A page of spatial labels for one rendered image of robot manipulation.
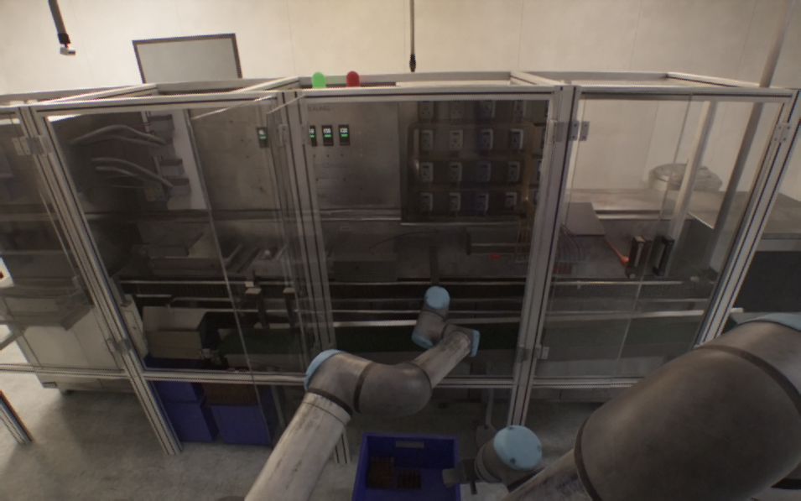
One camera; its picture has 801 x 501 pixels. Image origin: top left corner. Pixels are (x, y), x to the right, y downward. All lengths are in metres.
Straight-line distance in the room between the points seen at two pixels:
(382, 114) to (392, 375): 1.26
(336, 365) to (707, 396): 0.72
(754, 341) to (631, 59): 4.72
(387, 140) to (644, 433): 1.67
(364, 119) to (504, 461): 1.47
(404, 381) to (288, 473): 0.29
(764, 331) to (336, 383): 0.73
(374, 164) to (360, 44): 2.82
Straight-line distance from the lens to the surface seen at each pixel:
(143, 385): 2.30
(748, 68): 5.78
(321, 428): 0.90
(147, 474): 2.63
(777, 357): 0.45
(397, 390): 0.91
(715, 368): 0.41
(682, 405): 0.40
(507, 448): 0.91
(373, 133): 1.90
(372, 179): 1.95
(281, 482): 0.89
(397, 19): 4.60
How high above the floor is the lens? 1.89
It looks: 27 degrees down
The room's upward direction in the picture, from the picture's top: 2 degrees counter-clockwise
